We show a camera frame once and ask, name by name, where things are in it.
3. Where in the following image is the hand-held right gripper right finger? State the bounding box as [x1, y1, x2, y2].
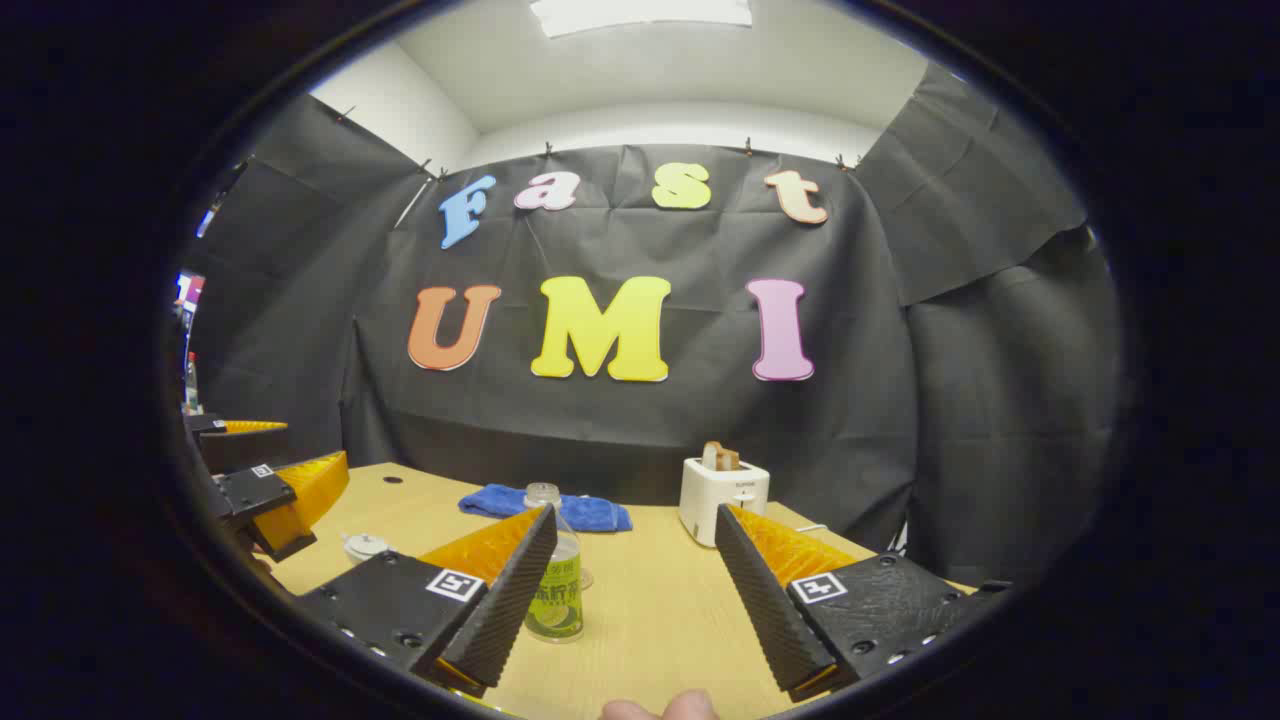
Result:
[714, 503, 1011, 703]

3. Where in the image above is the blue towel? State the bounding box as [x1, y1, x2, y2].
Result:
[458, 484, 633, 533]

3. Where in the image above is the ceiling light panel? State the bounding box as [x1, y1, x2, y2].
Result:
[530, 0, 753, 39]

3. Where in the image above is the black backdrop cloth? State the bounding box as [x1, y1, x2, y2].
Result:
[185, 62, 1121, 586]

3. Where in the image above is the clear water bottle green label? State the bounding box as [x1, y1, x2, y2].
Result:
[522, 483, 586, 643]

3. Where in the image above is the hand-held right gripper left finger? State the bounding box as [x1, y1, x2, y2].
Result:
[295, 503, 559, 699]

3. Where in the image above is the white toaster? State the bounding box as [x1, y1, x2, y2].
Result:
[679, 456, 771, 548]

